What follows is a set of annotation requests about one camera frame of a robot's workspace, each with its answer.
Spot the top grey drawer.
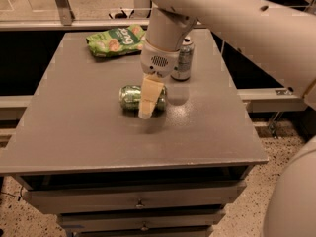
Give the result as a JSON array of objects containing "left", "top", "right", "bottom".
[{"left": 23, "top": 181, "right": 246, "bottom": 214}]

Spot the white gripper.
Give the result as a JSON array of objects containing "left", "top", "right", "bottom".
[{"left": 138, "top": 40, "right": 180, "bottom": 119}]

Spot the grey drawer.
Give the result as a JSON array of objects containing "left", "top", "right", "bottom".
[
  {"left": 23, "top": 181, "right": 246, "bottom": 214},
  {"left": 60, "top": 208, "right": 225, "bottom": 232}
]

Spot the silver soda can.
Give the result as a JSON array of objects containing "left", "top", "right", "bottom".
[{"left": 171, "top": 36, "right": 195, "bottom": 81}]

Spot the metal railing frame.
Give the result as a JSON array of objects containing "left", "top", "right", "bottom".
[{"left": 0, "top": 0, "right": 316, "bottom": 32}]

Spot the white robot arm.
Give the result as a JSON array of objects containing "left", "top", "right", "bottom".
[{"left": 139, "top": 0, "right": 316, "bottom": 237}]

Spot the green soda can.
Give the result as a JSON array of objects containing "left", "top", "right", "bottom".
[{"left": 118, "top": 85, "right": 167, "bottom": 111}]

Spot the green chip bag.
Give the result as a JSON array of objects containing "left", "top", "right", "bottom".
[{"left": 86, "top": 24, "right": 146, "bottom": 58}]

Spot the grey drawer cabinet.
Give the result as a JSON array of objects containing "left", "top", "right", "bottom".
[{"left": 0, "top": 29, "right": 268, "bottom": 237}]

